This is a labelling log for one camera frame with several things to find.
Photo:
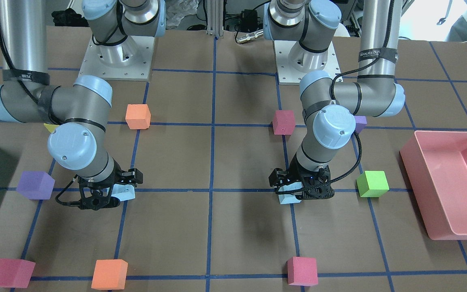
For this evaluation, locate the pink block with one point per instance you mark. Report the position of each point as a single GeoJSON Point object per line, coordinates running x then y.
{"type": "Point", "coordinates": [15, 273]}
{"type": "Point", "coordinates": [283, 122]}
{"type": "Point", "coordinates": [302, 271]}

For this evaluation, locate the orange block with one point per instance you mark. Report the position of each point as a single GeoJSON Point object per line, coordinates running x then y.
{"type": "Point", "coordinates": [109, 274]}
{"type": "Point", "coordinates": [138, 117]}

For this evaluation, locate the orange block rear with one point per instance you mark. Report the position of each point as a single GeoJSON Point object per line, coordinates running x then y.
{"type": "Point", "coordinates": [138, 117]}

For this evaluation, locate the pink block front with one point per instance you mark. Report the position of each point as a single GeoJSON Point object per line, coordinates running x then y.
{"type": "Point", "coordinates": [15, 273]}
{"type": "Point", "coordinates": [302, 271]}

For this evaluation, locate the green block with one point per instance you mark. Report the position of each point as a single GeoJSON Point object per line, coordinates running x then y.
{"type": "Point", "coordinates": [372, 184]}

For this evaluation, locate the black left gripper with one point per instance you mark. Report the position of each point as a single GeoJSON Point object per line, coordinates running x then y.
{"type": "Point", "coordinates": [294, 169]}

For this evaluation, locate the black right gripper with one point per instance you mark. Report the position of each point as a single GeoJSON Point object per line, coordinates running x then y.
{"type": "Point", "coordinates": [116, 176]}

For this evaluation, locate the yellow block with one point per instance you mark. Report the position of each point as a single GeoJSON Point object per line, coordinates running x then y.
{"type": "Point", "coordinates": [51, 128]}

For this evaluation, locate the orange block front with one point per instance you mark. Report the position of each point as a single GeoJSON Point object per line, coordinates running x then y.
{"type": "Point", "coordinates": [109, 274]}

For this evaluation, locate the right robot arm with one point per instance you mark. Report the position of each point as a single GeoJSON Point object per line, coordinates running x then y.
{"type": "Point", "coordinates": [80, 112]}

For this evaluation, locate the purple block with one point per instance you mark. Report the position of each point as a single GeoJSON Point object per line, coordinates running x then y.
{"type": "Point", "coordinates": [361, 123]}
{"type": "Point", "coordinates": [35, 185]}

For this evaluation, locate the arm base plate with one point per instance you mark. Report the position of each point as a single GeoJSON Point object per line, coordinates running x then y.
{"type": "Point", "coordinates": [293, 62]}
{"type": "Point", "coordinates": [129, 61]}

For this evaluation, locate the pink tray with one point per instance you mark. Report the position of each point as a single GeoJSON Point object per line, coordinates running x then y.
{"type": "Point", "coordinates": [436, 165]}

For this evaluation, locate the aluminium frame post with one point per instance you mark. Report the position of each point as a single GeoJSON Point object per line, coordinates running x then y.
{"type": "Point", "coordinates": [214, 17]}

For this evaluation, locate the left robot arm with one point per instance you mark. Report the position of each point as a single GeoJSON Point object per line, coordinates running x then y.
{"type": "Point", "coordinates": [331, 148]}

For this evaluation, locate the light blue block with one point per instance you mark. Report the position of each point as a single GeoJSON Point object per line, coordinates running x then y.
{"type": "Point", "coordinates": [289, 198]}
{"type": "Point", "coordinates": [123, 192]}

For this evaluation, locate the pink block rear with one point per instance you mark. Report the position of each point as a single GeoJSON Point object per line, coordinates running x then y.
{"type": "Point", "coordinates": [283, 122]}

